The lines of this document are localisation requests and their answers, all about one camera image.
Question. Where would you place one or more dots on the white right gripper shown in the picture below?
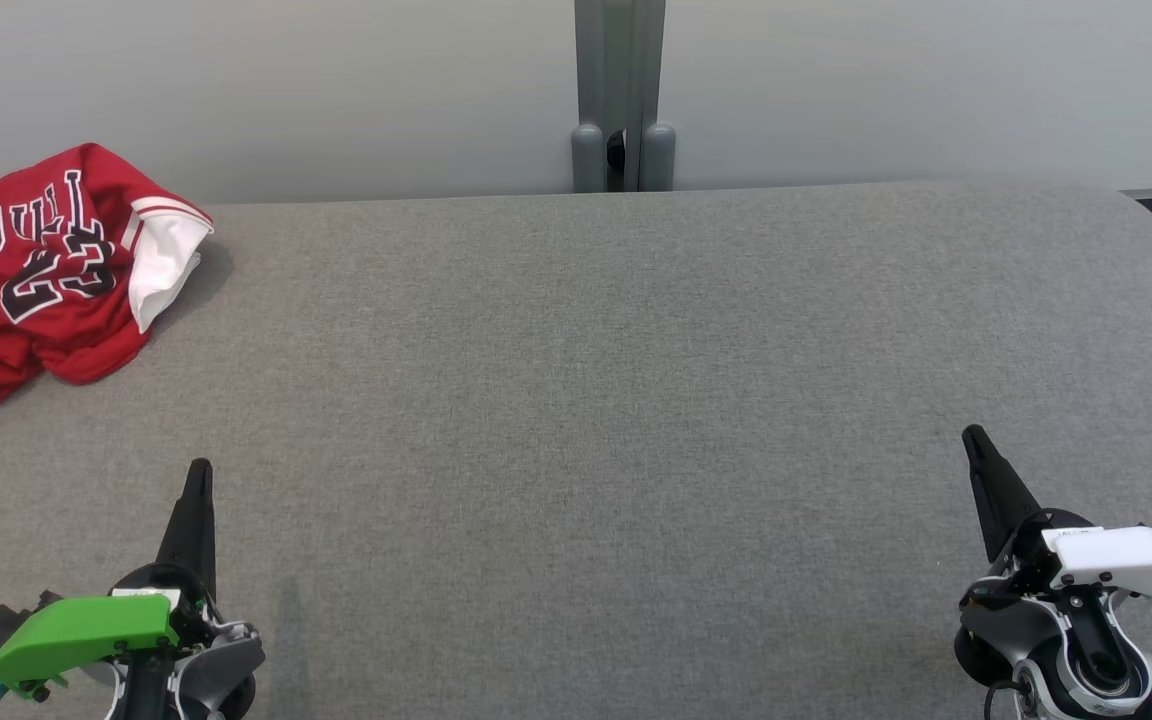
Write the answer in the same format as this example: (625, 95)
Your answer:
(1126, 560)

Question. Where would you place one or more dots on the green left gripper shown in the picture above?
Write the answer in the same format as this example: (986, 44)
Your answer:
(76, 630)

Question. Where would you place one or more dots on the red white basketball jersey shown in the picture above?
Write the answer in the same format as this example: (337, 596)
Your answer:
(46, 250)

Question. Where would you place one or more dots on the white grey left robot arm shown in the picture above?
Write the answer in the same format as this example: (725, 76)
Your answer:
(221, 665)

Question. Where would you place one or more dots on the grey metal partition post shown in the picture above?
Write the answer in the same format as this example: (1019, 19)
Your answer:
(601, 80)

